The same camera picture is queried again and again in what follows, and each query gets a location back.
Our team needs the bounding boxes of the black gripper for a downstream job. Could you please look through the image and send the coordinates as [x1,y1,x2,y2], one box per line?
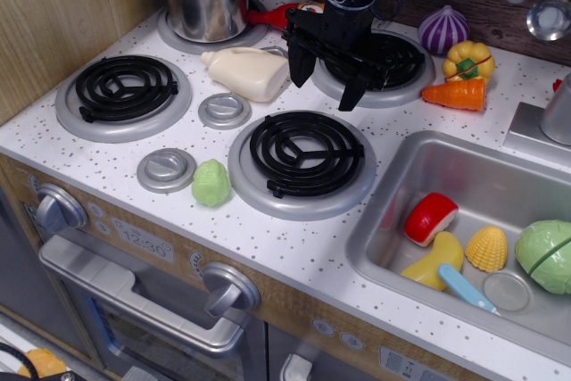
[284,0,386,112]

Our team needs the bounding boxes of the light green toy broccoli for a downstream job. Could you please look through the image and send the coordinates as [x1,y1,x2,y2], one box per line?
[192,159,231,207]

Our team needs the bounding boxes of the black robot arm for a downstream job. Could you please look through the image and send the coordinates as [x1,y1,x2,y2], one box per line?
[283,0,383,112]

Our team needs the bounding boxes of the small grey knob behind jug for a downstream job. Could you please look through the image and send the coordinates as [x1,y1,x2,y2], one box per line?
[261,46,288,59]

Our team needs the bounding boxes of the cream toy milk jug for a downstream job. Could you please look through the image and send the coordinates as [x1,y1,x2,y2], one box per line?
[201,47,289,103]

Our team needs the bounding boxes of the back right coil burner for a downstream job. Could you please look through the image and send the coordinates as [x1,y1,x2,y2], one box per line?
[311,30,435,109]

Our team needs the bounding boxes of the red toy ketchup bottle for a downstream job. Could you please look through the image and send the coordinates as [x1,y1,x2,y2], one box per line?
[247,2,325,30]

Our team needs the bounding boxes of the front black coil burner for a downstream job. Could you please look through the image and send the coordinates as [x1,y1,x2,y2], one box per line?
[228,111,377,221]

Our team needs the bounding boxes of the black coil burner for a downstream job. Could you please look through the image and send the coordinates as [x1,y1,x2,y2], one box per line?
[228,111,377,221]
[54,55,192,144]

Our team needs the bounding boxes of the upper grey stove knob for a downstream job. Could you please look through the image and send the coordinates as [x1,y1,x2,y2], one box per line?
[198,93,252,129]

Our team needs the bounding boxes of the grey stove knob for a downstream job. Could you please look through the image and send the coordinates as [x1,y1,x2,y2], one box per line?
[137,148,197,194]
[198,93,252,129]

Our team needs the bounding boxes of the purple striped toy onion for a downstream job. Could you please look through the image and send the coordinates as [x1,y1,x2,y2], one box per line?
[418,5,470,54]

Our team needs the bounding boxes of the yellow toy bell pepper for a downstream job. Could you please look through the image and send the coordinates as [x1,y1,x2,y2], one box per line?
[442,40,496,82]

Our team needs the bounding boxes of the orange toy carrot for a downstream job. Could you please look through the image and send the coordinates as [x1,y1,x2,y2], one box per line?
[421,79,486,112]

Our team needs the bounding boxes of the red toy cheese wedge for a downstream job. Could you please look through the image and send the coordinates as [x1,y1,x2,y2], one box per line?
[403,193,459,247]

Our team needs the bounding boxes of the silver sink basin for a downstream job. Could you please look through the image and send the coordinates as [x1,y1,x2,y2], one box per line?
[346,131,570,365]

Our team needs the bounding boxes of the lower grey stove knob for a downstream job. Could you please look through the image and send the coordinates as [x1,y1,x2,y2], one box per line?
[137,148,197,194]

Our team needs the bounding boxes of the left black coil burner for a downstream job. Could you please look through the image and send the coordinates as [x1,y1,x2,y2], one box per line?
[54,55,192,144]

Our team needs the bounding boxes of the yellow toy banana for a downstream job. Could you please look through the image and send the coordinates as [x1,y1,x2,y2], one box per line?
[400,232,464,291]

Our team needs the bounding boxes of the hanging silver ladle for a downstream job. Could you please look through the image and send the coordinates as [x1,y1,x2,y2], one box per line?
[526,0,570,42]

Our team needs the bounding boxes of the yellow toy corn piece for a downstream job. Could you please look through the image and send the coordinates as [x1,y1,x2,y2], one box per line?
[465,225,509,273]

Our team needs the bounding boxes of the right oven dial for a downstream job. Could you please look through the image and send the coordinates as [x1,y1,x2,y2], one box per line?
[203,261,261,318]

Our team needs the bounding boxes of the oven dial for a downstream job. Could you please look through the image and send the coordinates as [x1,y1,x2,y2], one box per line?
[36,183,88,234]
[203,261,261,318]

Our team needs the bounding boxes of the green toy cabbage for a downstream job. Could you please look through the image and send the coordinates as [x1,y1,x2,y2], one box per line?
[515,220,570,294]

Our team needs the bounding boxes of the left oven dial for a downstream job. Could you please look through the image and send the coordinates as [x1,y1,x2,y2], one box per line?
[36,183,88,234]

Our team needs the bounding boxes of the orange object on floor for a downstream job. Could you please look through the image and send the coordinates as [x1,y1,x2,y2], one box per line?
[24,348,68,378]

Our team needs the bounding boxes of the blue handled toy knife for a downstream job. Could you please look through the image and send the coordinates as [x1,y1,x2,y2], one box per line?
[437,263,499,315]

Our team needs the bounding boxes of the grey cabinet door handle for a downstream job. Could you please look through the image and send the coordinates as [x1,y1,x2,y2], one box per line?
[279,353,313,381]

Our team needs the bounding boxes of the grey oven door handle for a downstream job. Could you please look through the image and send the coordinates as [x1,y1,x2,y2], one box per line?
[39,236,244,358]

